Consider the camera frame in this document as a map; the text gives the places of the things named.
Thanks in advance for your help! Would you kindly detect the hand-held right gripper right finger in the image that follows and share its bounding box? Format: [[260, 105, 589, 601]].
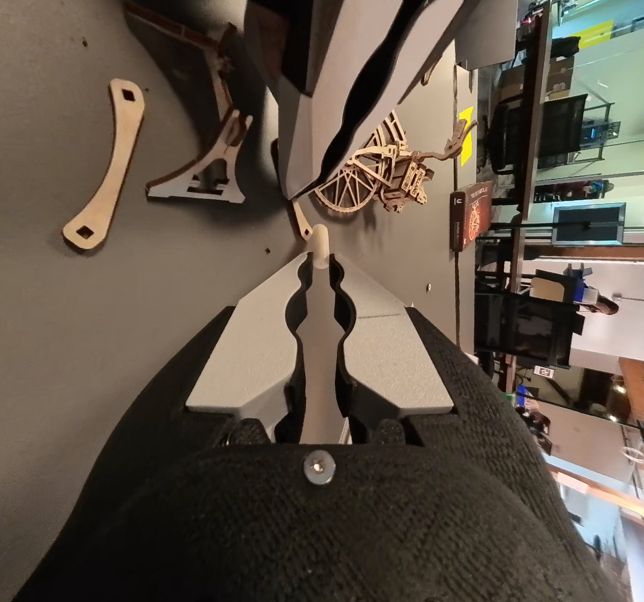
[[329, 253, 456, 443]]

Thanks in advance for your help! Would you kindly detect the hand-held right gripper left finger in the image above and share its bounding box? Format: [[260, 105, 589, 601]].
[[185, 253, 309, 443]]

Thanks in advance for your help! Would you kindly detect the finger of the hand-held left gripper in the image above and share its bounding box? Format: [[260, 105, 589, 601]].
[[315, 0, 466, 193], [278, 0, 424, 200]]

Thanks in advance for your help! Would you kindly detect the wooden triangular stand piece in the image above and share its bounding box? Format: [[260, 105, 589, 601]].
[[146, 109, 253, 205]]

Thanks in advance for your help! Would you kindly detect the wooden bicycle model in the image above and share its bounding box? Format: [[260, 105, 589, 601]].
[[314, 109, 479, 215]]

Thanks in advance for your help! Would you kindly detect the yellow paper note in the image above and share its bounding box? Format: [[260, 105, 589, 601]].
[[458, 106, 476, 167]]

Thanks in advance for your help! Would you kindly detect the dark wooden sheet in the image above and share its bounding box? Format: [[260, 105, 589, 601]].
[[123, 0, 237, 124]]

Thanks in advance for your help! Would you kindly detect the black office chair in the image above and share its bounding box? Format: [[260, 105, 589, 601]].
[[485, 96, 534, 175]]

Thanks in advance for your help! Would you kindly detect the dark desk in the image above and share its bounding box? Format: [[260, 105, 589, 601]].
[[518, 0, 554, 222]]

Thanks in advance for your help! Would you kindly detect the black product box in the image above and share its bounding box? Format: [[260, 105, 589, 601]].
[[449, 181, 496, 253]]

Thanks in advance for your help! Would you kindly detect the black monitor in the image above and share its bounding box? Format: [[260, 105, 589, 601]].
[[538, 94, 589, 170]]

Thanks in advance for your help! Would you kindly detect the cardboard box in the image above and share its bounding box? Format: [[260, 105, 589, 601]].
[[531, 270, 574, 303]]

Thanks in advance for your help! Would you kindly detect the framed wall screen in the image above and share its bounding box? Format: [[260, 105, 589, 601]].
[[551, 203, 626, 246]]

